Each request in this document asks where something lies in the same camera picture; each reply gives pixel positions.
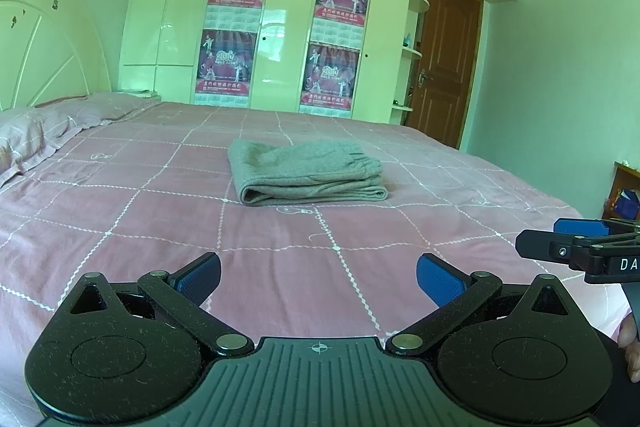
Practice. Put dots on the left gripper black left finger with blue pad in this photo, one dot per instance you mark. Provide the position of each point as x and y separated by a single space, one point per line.
159 314

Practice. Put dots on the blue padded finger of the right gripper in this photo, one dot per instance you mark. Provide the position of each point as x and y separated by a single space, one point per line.
581 227

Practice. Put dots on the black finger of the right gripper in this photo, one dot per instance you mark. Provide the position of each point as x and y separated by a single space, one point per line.
545 246

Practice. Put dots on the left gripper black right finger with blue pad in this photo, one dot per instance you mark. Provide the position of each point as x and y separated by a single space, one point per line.
479 314

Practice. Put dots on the person's right hand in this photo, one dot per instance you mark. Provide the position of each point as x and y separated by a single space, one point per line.
628 340

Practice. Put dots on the wooden bedside shelf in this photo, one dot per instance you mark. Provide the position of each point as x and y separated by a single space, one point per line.
623 200

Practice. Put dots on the brown wooden door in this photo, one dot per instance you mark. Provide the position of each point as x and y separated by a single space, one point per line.
441 88

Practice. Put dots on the pink pillow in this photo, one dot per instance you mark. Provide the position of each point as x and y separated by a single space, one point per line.
31 135
101 109

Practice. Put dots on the lower left red poster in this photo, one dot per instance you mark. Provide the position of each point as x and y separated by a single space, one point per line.
225 66

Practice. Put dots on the lower right red poster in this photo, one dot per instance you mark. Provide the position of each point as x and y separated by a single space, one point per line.
329 81

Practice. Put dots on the cream headboard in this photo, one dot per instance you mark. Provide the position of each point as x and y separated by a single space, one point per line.
50 49

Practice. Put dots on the upper right red poster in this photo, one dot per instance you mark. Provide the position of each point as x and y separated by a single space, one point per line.
339 23

